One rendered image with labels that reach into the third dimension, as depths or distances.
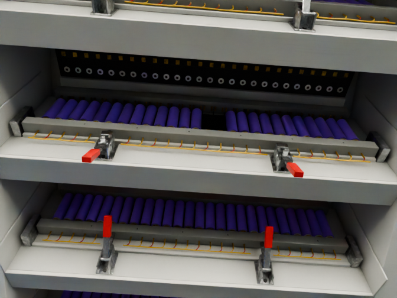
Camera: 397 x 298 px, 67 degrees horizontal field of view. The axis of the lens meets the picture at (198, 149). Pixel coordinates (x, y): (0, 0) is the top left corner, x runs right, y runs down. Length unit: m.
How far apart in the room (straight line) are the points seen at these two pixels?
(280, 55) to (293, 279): 0.37
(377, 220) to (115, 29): 0.50
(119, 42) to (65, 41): 0.07
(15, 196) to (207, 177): 0.33
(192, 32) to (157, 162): 0.19
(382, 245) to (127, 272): 0.42
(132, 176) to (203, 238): 0.18
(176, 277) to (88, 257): 0.16
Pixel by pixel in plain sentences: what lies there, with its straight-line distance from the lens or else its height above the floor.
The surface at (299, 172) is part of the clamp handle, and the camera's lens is 0.40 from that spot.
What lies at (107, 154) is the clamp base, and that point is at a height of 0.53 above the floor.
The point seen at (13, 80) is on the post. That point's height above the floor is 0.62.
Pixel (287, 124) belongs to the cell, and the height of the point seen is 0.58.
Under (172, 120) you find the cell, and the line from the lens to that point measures 0.51.
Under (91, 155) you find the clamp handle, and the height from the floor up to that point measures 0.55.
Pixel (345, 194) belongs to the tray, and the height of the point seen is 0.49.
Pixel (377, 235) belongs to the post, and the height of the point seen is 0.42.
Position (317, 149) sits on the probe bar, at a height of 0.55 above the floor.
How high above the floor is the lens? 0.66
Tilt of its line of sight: 15 degrees down
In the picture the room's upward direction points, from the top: 4 degrees clockwise
